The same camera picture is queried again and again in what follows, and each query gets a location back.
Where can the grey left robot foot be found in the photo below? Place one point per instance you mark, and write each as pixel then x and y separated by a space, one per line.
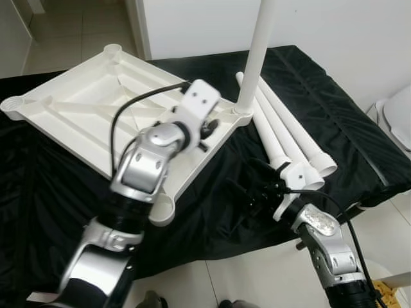
pixel 153 300

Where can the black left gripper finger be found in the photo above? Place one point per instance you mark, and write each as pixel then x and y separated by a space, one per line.
pixel 211 124
pixel 204 144

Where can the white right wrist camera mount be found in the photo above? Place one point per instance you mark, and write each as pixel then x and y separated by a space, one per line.
pixel 294 172

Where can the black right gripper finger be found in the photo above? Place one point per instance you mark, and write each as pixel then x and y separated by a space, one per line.
pixel 244 196
pixel 263 171

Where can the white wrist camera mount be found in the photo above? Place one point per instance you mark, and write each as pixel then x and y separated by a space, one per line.
pixel 294 172
pixel 200 99

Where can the black tablecloth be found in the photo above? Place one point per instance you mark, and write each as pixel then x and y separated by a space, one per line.
pixel 359 128

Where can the grey right robot foot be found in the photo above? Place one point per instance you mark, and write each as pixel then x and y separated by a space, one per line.
pixel 232 304

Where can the pink stool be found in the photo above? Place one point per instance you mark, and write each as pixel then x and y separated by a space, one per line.
pixel 42 296

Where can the white round basin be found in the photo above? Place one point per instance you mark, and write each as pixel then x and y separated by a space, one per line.
pixel 403 298

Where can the yellow cloth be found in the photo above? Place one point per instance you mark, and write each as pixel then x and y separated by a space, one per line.
pixel 384 296

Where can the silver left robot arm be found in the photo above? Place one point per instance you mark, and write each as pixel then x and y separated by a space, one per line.
pixel 144 167

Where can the white round appliance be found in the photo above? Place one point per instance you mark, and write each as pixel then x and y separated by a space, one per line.
pixel 397 119

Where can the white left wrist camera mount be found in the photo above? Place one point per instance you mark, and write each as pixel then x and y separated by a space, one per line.
pixel 200 99

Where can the grey robot foot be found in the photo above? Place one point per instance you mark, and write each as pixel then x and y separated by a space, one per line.
pixel 232 304
pixel 153 300

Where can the white plastic table top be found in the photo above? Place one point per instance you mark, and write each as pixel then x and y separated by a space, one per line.
pixel 77 109

